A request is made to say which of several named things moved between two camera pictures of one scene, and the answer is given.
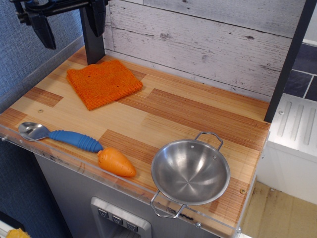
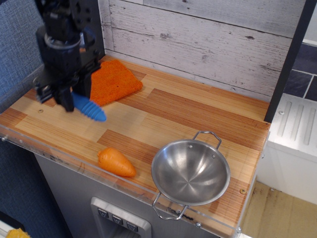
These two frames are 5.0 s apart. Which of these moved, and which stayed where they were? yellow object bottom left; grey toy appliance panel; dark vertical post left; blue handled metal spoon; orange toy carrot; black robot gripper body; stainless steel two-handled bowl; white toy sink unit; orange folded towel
Moved: blue handled metal spoon; black robot gripper body
Stayed: white toy sink unit; dark vertical post left; stainless steel two-handled bowl; orange folded towel; yellow object bottom left; orange toy carrot; grey toy appliance panel
